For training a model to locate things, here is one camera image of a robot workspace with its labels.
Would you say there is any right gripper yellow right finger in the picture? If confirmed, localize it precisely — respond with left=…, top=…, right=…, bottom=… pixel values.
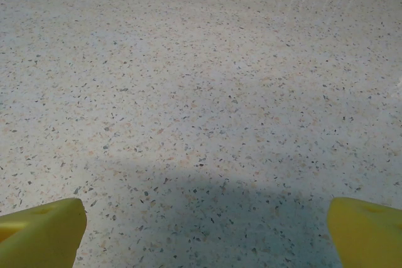
left=327, top=197, right=402, bottom=268

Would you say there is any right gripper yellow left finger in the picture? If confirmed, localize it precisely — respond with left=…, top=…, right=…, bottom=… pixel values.
left=0, top=198, right=88, bottom=268

